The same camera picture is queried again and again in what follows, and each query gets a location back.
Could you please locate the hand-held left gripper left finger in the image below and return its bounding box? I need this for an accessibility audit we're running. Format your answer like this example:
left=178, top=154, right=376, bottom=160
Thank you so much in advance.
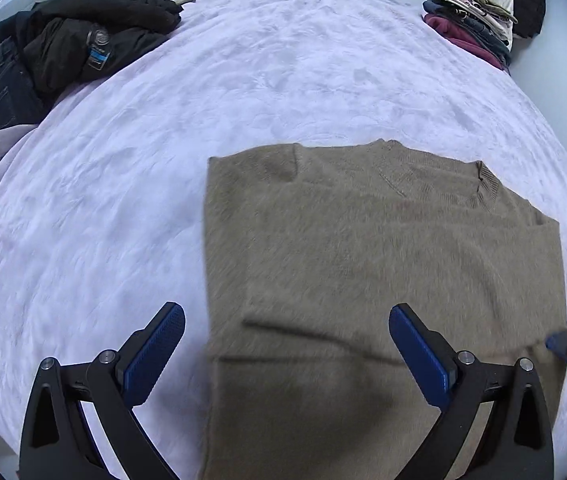
left=18, top=301, right=187, bottom=480

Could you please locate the lavender plush bed blanket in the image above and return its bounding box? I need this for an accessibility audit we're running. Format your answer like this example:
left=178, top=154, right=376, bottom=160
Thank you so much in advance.
left=0, top=0, right=567, bottom=480

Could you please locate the olive brown knit sweater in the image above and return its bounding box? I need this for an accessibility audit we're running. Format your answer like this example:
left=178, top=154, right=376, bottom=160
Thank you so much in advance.
left=198, top=140, right=567, bottom=480

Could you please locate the pile of folded clothes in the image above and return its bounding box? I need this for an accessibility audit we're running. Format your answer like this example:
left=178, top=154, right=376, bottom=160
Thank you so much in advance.
left=422, top=0, right=519, bottom=72

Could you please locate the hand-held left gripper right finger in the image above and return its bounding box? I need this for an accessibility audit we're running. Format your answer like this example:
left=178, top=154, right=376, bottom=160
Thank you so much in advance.
left=388, top=303, right=557, bottom=480

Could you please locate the black jacket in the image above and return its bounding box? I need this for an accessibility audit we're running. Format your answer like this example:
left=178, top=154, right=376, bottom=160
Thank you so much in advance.
left=0, top=0, right=184, bottom=98

